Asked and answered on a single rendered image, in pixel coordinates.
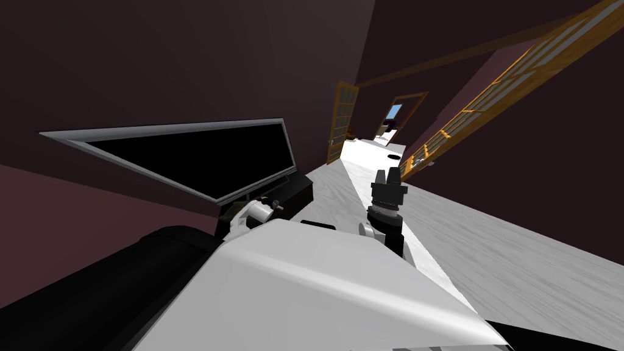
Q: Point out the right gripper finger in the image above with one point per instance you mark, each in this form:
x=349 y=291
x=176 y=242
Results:
x=394 y=176
x=381 y=178

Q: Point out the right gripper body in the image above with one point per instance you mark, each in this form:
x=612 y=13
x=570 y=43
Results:
x=388 y=196

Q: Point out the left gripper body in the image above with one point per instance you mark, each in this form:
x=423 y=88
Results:
x=273 y=203

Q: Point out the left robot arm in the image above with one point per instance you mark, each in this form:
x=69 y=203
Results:
x=259 y=212

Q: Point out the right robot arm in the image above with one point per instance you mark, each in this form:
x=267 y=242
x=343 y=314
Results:
x=385 y=222

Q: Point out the black low cabinet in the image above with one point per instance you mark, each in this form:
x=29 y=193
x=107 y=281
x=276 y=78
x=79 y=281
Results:
x=297 y=192

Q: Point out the blue window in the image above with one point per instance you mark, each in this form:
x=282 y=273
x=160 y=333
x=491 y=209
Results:
x=394 y=111

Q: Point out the wooden door with glass panes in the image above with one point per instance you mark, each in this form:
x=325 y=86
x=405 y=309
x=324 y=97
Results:
x=512 y=80
x=343 y=122

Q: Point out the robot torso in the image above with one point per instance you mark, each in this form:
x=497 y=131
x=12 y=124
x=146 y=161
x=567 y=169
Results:
x=317 y=292

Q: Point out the black television with grey frame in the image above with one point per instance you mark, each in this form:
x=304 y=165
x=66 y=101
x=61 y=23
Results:
x=204 y=156

